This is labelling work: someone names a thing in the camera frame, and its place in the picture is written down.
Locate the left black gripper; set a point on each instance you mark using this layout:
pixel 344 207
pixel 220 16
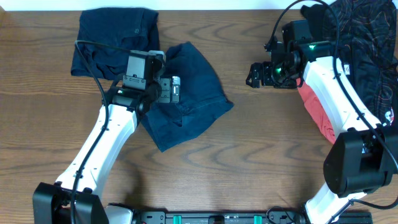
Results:
pixel 167 85

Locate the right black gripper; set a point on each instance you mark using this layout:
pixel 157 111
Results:
pixel 267 79

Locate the navy blue shorts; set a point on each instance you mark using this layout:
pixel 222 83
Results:
pixel 202 99

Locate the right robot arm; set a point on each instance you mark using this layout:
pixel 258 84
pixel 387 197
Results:
pixel 363 157

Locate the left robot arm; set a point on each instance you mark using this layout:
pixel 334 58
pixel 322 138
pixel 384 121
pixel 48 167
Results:
pixel 75 197

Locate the red orange garment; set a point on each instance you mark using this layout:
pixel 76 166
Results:
pixel 315 109

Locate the folded dark navy garment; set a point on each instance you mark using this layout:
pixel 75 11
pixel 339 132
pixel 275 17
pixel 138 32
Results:
pixel 123 27

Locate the black patterned garment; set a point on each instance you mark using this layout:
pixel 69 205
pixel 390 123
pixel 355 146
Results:
pixel 367 33

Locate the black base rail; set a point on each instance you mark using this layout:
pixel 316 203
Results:
pixel 217 217

